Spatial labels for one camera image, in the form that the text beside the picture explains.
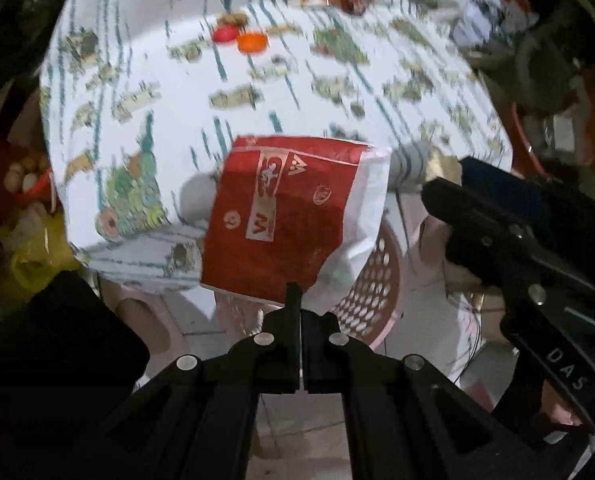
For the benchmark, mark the person's right hand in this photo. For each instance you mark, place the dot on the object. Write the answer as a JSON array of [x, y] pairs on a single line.
[[562, 410]]

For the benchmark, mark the pale round produce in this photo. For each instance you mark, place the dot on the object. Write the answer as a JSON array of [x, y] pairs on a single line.
[[24, 175]]

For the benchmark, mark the red and white plastic bag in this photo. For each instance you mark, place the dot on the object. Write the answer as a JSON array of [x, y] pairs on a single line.
[[287, 220]]

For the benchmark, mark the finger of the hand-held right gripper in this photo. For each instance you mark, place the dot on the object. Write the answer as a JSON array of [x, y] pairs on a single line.
[[477, 230], [500, 185]]

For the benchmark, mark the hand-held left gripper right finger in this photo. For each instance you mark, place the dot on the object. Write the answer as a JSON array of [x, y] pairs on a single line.
[[320, 350]]

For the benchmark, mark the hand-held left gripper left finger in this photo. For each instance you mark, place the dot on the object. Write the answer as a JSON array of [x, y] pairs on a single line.
[[290, 320]]

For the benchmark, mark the pink perforated plastic stool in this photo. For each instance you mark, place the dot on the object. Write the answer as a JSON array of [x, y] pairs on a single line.
[[372, 280]]

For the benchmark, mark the red plastic basin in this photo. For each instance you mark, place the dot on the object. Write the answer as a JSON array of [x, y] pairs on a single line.
[[520, 130]]

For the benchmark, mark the orange bottle cap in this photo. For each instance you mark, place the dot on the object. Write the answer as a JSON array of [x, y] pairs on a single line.
[[252, 43]]

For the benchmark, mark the dark cloth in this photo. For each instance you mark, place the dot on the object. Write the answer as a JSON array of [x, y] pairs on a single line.
[[52, 360]]

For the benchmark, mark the red bottle cap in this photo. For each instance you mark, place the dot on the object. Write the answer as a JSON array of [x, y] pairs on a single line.
[[225, 34]]

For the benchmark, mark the white orange plastic bag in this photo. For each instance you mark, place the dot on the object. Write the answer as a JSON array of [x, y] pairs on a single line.
[[497, 7]]

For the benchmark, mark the yellow plastic bag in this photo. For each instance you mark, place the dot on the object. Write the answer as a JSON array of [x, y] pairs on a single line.
[[34, 260]]

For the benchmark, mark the printed white tablecloth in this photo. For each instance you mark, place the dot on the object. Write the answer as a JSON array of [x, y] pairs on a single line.
[[177, 110]]

